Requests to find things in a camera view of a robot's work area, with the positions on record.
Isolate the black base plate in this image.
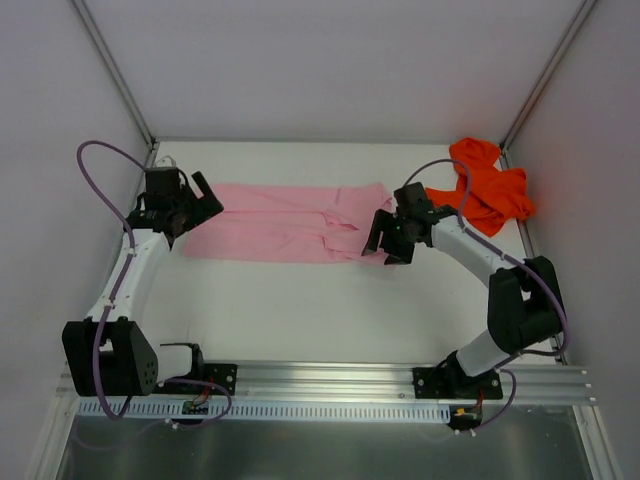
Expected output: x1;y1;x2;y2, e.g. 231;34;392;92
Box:
201;362;238;396
412;366;503;400

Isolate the aluminium frame post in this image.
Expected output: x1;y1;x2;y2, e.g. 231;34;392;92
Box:
500;0;600;150
69;0;155;146

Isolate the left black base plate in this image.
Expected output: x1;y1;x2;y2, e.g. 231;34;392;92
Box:
201;362;238;396

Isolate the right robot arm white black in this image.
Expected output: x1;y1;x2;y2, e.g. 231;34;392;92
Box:
362;183;567;399

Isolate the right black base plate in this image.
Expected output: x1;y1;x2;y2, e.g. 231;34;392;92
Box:
412;366;503;400

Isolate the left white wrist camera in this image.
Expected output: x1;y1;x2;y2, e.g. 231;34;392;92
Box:
151;155;179;172

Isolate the left aluminium frame post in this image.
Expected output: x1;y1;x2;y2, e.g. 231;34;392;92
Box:
69;0;155;146

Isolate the orange t shirt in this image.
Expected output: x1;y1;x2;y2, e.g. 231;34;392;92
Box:
426;137;536;237

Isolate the white slotted cable duct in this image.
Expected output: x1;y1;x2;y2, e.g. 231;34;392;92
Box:
77;398;452;424

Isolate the aluminium mounting rail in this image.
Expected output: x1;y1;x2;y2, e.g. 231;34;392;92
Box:
55;360;597;403

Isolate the right aluminium frame post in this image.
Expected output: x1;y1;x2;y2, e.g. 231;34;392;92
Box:
500;0;600;150

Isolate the pink t shirt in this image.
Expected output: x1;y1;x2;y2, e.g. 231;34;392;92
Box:
183;183;392;265

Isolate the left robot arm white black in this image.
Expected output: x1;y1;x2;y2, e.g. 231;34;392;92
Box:
62;167;224;397

